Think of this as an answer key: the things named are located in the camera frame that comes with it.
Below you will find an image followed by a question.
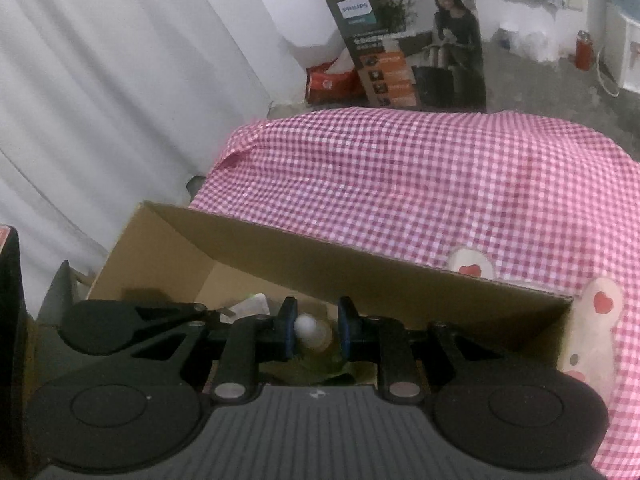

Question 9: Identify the red bottle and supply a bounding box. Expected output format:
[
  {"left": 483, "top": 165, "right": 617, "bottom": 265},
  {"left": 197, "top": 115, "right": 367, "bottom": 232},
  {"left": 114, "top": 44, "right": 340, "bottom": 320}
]
[{"left": 574, "top": 30, "right": 592, "bottom": 71}]

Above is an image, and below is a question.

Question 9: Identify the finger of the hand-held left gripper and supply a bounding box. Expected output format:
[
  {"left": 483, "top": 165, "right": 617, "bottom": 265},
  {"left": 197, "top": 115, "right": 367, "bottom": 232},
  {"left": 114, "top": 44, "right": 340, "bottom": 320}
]
[{"left": 132, "top": 301, "right": 208, "bottom": 333}]

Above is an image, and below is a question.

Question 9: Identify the white cable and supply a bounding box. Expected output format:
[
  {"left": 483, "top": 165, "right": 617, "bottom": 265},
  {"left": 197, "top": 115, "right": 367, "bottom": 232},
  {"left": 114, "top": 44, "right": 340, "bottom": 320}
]
[{"left": 594, "top": 45, "right": 621, "bottom": 97}]

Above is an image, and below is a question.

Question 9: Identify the white label packet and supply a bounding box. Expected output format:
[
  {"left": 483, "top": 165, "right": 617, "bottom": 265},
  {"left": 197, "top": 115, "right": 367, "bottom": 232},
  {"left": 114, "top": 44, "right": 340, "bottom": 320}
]
[{"left": 227, "top": 292, "right": 273, "bottom": 318}]

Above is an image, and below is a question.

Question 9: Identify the white cabinet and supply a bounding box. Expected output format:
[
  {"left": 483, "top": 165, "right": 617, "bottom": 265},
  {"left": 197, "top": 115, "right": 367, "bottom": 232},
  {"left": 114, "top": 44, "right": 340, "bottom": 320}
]
[{"left": 602, "top": 0, "right": 640, "bottom": 93}]

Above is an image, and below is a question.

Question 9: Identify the brown cardboard box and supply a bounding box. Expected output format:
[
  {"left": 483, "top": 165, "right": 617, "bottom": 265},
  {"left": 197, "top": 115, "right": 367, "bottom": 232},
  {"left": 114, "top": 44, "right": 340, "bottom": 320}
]
[{"left": 85, "top": 201, "right": 573, "bottom": 391}]

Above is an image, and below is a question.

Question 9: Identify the green dropper bottle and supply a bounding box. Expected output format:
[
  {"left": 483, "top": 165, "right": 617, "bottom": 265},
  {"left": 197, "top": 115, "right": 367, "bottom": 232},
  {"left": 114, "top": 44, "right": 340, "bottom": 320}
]
[{"left": 292, "top": 314, "right": 351, "bottom": 376}]

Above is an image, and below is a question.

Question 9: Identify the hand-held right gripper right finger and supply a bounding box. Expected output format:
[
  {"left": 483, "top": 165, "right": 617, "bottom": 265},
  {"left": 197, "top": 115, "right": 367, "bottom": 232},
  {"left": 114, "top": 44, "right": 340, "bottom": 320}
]
[{"left": 336, "top": 295, "right": 483, "bottom": 403}]

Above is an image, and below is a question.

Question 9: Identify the pink checked tablecloth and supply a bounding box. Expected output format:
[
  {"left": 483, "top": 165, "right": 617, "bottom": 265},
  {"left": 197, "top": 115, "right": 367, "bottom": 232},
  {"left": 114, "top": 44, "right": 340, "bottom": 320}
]
[{"left": 187, "top": 107, "right": 640, "bottom": 480}]

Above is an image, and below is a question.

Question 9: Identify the orange printed appliance box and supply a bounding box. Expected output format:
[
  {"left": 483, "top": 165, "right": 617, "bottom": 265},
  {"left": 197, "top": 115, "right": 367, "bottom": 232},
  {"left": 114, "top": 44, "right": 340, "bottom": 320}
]
[{"left": 295, "top": 0, "right": 488, "bottom": 113}]

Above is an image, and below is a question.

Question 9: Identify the clear plastic bag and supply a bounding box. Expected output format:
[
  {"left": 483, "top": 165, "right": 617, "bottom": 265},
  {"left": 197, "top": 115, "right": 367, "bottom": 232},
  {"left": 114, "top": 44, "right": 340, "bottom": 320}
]
[{"left": 500, "top": 20, "right": 562, "bottom": 62}]

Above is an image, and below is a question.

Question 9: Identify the red tissue packet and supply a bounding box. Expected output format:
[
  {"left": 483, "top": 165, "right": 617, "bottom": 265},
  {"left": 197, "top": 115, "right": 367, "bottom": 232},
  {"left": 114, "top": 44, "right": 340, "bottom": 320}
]
[{"left": 305, "top": 57, "right": 363, "bottom": 106}]

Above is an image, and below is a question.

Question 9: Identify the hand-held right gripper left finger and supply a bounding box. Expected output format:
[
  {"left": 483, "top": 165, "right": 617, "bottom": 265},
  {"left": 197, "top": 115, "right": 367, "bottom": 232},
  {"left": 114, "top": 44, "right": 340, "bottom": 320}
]
[{"left": 127, "top": 296, "right": 299, "bottom": 403}]

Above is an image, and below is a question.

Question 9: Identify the white curtain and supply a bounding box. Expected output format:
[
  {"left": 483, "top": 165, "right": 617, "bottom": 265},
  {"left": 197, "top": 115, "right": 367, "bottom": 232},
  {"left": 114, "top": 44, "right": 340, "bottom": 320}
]
[{"left": 0, "top": 0, "right": 311, "bottom": 311}]

